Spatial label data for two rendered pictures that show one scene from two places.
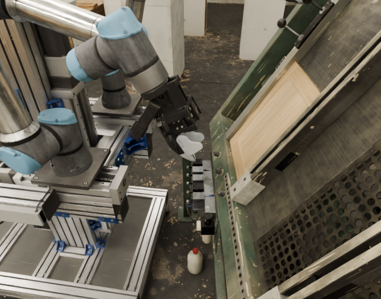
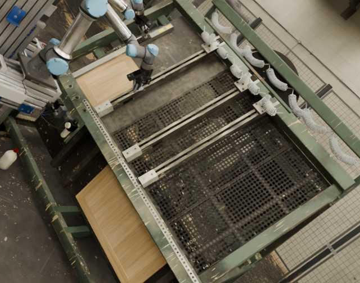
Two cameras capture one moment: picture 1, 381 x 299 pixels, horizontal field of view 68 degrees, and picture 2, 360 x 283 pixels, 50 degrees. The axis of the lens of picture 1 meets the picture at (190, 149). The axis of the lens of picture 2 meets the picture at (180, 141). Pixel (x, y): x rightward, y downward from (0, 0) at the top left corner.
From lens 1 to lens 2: 2.27 m
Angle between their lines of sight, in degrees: 61
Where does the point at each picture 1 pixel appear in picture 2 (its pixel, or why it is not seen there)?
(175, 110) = (146, 76)
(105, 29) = (154, 52)
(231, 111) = not seen: hidden behind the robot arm
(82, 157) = not seen: hidden behind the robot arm
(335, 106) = (154, 85)
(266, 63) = (102, 41)
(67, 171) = (47, 75)
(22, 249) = not seen: outside the picture
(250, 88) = (87, 49)
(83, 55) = (139, 51)
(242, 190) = (105, 109)
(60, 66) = (50, 9)
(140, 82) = (149, 67)
